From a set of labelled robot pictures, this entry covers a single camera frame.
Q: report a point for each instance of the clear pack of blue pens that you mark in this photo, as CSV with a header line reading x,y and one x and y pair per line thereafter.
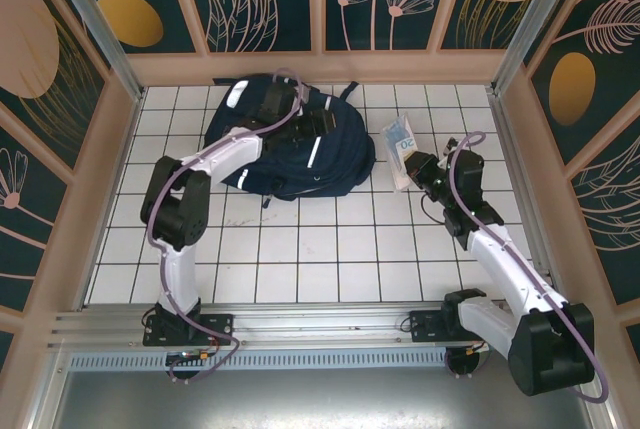
x,y
397,149

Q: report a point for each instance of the navy blue backpack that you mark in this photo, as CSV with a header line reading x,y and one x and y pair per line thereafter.
x,y
340,159

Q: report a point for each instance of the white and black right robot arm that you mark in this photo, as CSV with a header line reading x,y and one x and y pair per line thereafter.
x,y
510,264

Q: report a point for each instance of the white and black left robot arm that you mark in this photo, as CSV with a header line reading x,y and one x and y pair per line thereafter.
x,y
225,154

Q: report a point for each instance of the grey metal sheet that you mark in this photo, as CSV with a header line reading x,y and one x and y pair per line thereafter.
x,y
320,399

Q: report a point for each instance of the aluminium side rail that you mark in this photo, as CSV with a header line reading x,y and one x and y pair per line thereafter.
x,y
506,124

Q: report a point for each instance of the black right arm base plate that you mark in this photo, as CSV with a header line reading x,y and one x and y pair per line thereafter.
x,y
422,329

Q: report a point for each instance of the aluminium corner post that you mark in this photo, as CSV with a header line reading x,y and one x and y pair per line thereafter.
x,y
100,29
531,24

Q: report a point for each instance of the aluminium rail frame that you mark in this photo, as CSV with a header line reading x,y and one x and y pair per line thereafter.
x,y
320,319

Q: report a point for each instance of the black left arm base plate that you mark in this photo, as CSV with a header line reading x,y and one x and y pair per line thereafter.
x,y
220,324

